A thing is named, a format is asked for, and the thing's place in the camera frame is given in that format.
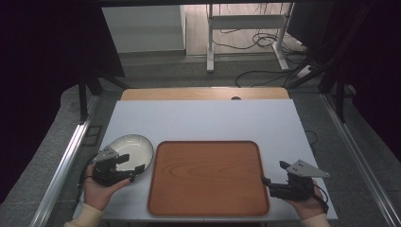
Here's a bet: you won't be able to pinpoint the thin black cable loop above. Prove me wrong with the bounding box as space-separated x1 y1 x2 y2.
304 129 320 156

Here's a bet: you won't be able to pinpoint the black metal stand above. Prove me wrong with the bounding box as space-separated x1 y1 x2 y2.
77 61 131 123
317 60 357 125

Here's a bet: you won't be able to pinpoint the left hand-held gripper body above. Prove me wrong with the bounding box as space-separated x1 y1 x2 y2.
91 145 131 188

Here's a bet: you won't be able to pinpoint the white metal desk frame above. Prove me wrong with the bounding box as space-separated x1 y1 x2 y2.
205 2 296 74

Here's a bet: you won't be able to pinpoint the white table cover board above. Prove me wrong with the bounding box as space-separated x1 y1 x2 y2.
72 98 340 222

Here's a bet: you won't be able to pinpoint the person's right hand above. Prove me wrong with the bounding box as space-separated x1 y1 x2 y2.
283 179 329 221

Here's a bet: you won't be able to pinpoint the wooden tray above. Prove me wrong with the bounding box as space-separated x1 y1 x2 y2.
147 140 271 218

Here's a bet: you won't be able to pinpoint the wooden table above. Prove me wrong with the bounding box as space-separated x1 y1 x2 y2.
120 86 290 101

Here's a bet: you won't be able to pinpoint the white bowl with dark rim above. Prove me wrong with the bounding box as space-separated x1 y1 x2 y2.
108 133 156 178

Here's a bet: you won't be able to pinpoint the aluminium rail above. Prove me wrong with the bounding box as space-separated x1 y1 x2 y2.
28 94 101 227
319 92 401 227

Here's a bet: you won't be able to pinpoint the right hand-held gripper cable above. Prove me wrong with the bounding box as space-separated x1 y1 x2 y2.
310 181 330 215

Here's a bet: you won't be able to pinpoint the tangled black floor cables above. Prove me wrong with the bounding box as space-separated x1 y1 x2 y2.
210 29 308 55

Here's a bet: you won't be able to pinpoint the dark curtain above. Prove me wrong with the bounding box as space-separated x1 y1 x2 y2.
0 0 127 205
285 0 401 164

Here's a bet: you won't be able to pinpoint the white cabinet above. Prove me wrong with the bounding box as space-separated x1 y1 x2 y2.
100 5 186 55

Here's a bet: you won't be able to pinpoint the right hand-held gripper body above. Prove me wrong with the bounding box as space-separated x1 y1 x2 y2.
269 159 331 202

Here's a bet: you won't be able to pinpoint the person's left hand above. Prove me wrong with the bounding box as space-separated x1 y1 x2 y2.
82 163 131 212

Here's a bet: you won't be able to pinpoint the white power strip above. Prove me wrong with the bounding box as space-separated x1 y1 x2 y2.
295 63 314 79

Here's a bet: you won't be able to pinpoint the black floor cable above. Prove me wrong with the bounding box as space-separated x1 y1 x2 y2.
234 68 296 89

